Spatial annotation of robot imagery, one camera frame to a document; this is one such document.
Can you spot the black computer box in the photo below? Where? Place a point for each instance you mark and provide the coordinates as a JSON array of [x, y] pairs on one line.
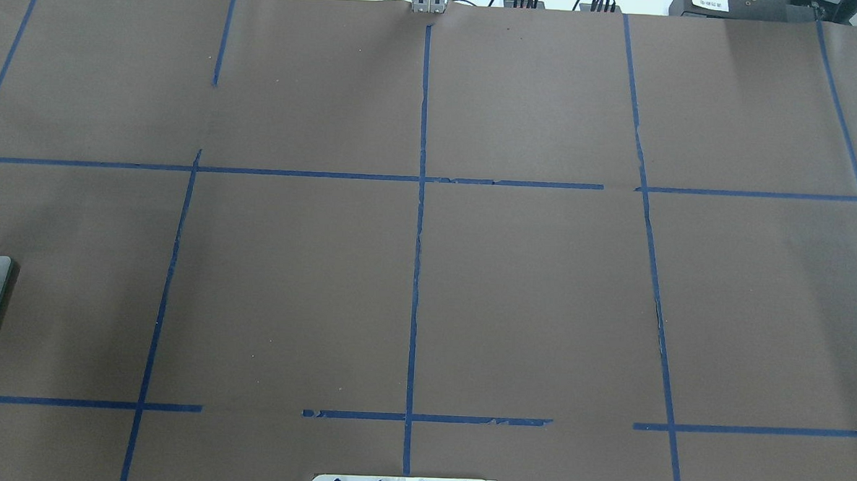
[[759, 10]]

